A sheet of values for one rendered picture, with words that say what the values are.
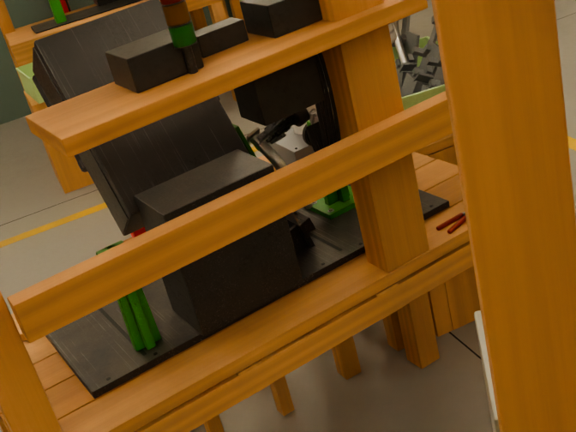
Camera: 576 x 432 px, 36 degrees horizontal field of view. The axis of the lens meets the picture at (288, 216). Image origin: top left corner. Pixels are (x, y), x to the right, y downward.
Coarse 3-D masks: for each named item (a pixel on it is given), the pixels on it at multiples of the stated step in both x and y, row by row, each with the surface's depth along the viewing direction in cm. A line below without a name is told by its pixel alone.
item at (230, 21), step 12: (216, 24) 196; (228, 24) 194; (240, 24) 195; (204, 36) 191; (216, 36) 193; (228, 36) 194; (240, 36) 196; (204, 48) 192; (216, 48) 193; (228, 48) 195
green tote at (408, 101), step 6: (426, 36) 367; (420, 42) 367; (426, 42) 368; (396, 54) 367; (420, 60) 370; (444, 84) 312; (426, 90) 310; (432, 90) 310; (438, 90) 311; (444, 90) 312; (408, 96) 309; (414, 96) 310; (420, 96) 310; (426, 96) 311; (432, 96) 312; (402, 102) 310; (408, 102) 311; (414, 102) 311; (420, 102) 312
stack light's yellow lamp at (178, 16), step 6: (168, 6) 176; (174, 6) 176; (180, 6) 176; (186, 6) 178; (168, 12) 177; (174, 12) 176; (180, 12) 177; (186, 12) 178; (168, 18) 177; (174, 18) 177; (180, 18) 177; (186, 18) 178; (168, 24) 178; (174, 24) 177; (180, 24) 178; (186, 24) 178
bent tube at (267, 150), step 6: (252, 132) 229; (258, 132) 231; (252, 138) 230; (264, 144) 230; (264, 150) 229; (270, 150) 229; (270, 156) 229; (276, 156) 229; (270, 162) 230; (276, 162) 229; (282, 162) 229; (276, 168) 230
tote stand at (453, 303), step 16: (432, 144) 311; (448, 144) 313; (448, 160) 316; (464, 272) 336; (448, 288) 336; (464, 288) 339; (432, 304) 336; (448, 304) 339; (464, 304) 341; (448, 320) 341; (464, 320) 344
